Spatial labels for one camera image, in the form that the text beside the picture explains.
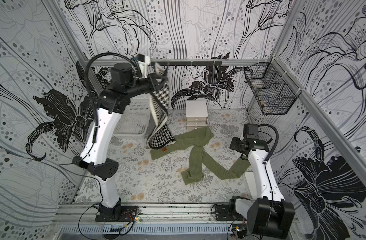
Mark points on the green knit scarf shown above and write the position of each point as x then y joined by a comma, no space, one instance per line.
198,157

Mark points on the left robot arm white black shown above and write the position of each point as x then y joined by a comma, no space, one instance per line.
129,79

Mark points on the white slotted cable duct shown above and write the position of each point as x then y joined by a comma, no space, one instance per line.
151,229

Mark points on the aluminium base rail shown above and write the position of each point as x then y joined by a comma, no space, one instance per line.
147,213

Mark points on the black white patterned knit scarf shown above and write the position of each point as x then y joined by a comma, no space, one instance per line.
161,135

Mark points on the black wire wall basket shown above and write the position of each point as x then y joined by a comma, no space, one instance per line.
272,93

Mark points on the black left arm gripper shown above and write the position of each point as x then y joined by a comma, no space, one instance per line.
148,82

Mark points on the white plastic perforated basket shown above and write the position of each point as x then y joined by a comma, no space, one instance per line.
135,121

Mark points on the white small drawer box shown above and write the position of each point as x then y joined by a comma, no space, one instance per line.
196,114

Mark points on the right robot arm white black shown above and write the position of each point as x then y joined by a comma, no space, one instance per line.
267,213

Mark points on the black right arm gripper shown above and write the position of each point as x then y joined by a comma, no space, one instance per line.
235,144

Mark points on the small black electronics box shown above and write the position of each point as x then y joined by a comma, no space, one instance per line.
238,231

